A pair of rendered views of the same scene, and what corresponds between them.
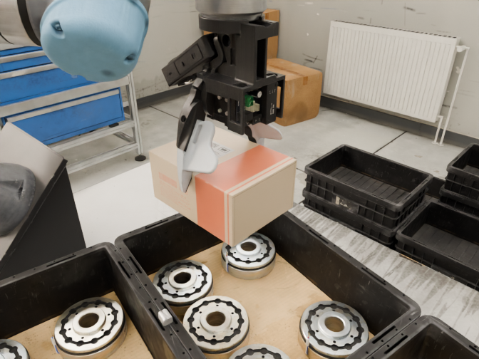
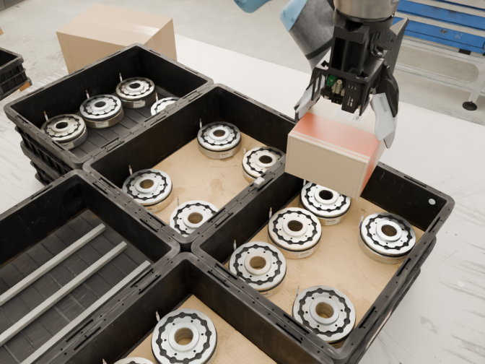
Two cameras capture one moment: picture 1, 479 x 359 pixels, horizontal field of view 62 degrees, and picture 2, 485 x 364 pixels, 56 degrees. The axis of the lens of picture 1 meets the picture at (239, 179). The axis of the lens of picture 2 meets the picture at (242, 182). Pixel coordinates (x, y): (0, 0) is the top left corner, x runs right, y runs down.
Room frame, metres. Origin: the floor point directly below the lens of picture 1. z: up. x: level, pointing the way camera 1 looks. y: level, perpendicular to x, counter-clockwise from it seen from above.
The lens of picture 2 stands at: (0.19, -0.47, 1.54)
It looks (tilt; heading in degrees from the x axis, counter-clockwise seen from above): 45 degrees down; 76
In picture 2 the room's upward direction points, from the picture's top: straight up
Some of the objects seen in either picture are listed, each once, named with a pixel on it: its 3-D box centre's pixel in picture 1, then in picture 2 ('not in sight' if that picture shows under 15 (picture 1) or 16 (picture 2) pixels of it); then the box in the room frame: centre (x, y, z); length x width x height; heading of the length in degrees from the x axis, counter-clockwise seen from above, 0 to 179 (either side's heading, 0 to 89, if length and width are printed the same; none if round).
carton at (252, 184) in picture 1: (222, 179); (343, 137); (0.47, 0.02, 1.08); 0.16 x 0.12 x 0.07; 46
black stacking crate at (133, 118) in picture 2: not in sight; (117, 115); (0.11, 0.47, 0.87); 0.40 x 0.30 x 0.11; 35
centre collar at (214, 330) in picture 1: (215, 319); (294, 226); (0.42, 0.04, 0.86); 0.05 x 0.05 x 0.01
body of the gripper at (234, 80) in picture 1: (237, 72); (354, 57); (0.45, 0.00, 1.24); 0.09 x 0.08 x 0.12; 46
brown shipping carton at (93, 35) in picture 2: not in sight; (120, 47); (0.13, 0.97, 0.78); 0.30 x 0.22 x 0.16; 145
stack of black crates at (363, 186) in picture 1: (358, 217); not in sight; (1.35, -0.50, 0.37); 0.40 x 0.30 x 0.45; 46
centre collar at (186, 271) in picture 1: (182, 278); (325, 195); (0.51, 0.10, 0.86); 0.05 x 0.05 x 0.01
